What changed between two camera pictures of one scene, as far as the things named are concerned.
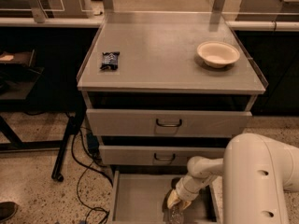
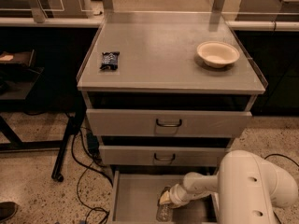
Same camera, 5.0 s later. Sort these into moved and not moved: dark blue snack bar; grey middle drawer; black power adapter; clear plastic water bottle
Moved: clear plastic water bottle
Not moved: black power adapter; grey middle drawer; dark blue snack bar
